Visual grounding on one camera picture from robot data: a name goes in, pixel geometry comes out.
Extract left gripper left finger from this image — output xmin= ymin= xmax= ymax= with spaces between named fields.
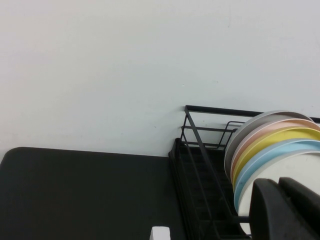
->
xmin=248 ymin=177 xmax=297 ymax=240

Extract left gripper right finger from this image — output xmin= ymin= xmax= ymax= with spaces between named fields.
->
xmin=278 ymin=176 xmax=320 ymax=240

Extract white plate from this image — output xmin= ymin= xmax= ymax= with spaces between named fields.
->
xmin=237 ymin=149 xmax=320 ymax=236

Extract light blue plate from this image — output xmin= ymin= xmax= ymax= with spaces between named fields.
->
xmin=233 ymin=139 xmax=320 ymax=213

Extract yellow plate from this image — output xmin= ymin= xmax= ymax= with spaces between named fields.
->
xmin=232 ymin=126 xmax=320 ymax=191

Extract pink plate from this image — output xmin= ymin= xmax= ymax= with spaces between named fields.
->
xmin=230 ymin=118 xmax=320 ymax=183

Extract grey plate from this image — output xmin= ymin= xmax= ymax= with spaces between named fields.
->
xmin=224 ymin=109 xmax=315 ymax=181

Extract white cube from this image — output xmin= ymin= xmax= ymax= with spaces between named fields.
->
xmin=149 ymin=226 xmax=171 ymax=240

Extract black wire dish rack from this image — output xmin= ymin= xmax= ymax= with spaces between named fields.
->
xmin=167 ymin=104 xmax=320 ymax=240

